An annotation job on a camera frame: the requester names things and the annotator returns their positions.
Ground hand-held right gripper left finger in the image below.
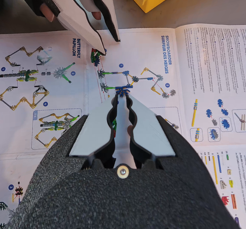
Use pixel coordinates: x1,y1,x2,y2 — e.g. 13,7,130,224
69,94,119,167

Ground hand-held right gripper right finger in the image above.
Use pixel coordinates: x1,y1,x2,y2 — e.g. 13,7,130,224
127,95,176,168

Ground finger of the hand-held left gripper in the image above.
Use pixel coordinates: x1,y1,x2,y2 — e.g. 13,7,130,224
40,0,106,57
77,0,121,42

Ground blue plastic connector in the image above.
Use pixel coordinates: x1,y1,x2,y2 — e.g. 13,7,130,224
115,85,134,98

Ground person's left hand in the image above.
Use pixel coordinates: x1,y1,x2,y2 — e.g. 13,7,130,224
40,3,57,22

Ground white instruction sheet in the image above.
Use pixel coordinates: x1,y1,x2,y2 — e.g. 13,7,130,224
0,23,246,229

